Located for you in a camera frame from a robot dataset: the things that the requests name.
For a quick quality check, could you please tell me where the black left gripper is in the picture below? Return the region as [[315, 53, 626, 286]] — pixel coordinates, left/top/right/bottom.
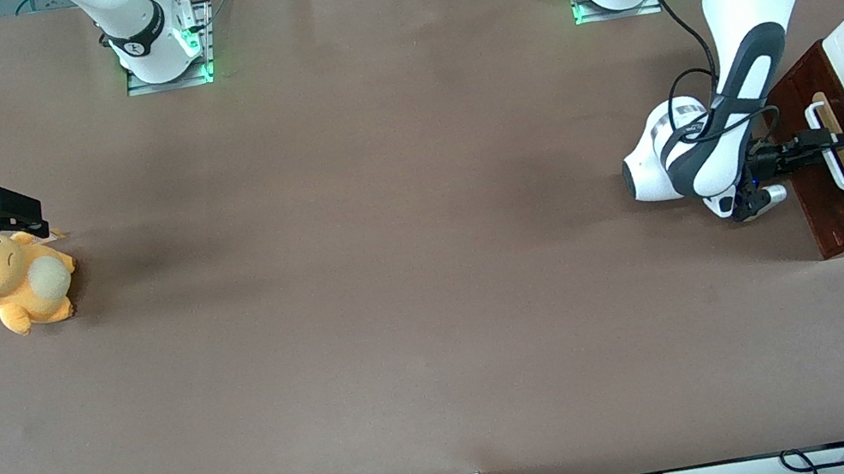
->
[[739, 123, 844, 186]]

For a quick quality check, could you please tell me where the metal base plate right arm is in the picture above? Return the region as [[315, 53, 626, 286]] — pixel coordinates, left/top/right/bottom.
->
[[113, 0, 224, 98]]

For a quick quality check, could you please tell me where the orange plush toy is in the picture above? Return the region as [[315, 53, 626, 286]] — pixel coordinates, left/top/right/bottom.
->
[[0, 215, 88, 341]]

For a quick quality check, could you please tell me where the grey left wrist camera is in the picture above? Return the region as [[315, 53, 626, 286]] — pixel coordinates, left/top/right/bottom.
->
[[725, 179, 793, 225]]

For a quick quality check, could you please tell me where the black flat loop cable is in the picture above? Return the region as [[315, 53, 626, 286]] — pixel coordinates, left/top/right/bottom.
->
[[776, 440, 844, 474]]

